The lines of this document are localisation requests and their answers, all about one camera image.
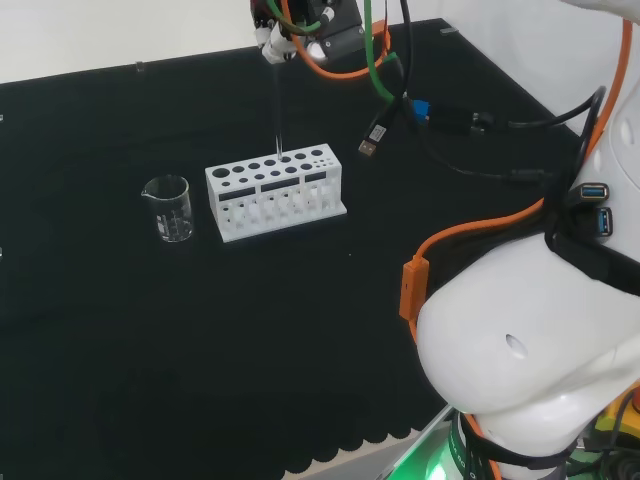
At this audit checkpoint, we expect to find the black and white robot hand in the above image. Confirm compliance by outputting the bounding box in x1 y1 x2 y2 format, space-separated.
249 0 310 65

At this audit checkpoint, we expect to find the clear glass rod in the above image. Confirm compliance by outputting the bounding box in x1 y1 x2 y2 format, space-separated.
272 58 285 162

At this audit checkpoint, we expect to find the white test tube rack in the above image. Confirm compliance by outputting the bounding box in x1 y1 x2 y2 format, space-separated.
204 143 348 245

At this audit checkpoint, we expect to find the clear glass beaker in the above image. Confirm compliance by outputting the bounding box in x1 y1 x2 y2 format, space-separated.
141 174 195 244

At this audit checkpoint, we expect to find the black cloth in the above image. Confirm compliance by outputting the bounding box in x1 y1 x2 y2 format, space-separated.
0 18 581 480

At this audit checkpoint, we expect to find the black USB hub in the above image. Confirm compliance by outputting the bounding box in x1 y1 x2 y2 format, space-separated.
564 182 615 239

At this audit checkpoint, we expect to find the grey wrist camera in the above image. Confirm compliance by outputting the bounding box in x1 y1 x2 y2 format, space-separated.
304 0 364 65

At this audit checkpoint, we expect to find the green cable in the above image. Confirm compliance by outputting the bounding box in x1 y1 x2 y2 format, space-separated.
360 0 405 101

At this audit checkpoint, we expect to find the black USB cable silver plug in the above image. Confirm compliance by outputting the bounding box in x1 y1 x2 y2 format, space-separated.
357 97 402 160

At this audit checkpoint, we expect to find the blue and black cable connector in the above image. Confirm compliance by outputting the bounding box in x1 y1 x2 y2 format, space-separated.
408 98 496 137

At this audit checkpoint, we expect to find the orange cable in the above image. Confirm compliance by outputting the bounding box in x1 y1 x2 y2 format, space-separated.
279 0 634 480

